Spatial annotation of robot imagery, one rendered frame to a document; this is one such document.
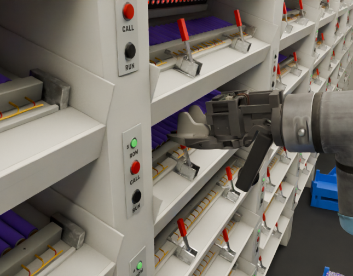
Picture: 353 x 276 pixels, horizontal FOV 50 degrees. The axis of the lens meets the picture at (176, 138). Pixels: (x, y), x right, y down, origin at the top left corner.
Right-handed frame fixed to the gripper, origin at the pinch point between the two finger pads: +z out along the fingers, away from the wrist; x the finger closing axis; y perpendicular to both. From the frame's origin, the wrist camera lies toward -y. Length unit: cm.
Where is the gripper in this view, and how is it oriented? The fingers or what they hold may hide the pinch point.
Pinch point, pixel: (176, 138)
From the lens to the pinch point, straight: 69.8
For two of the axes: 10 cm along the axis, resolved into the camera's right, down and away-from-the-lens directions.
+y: -1.7, -9.4, -2.8
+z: -8.7, 0.1, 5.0
